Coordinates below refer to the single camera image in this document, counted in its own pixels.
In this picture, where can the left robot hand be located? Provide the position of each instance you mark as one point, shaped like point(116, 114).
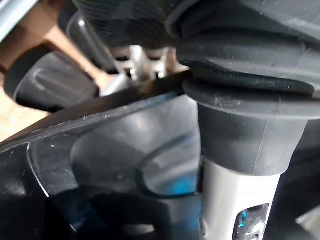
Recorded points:
point(240, 45)

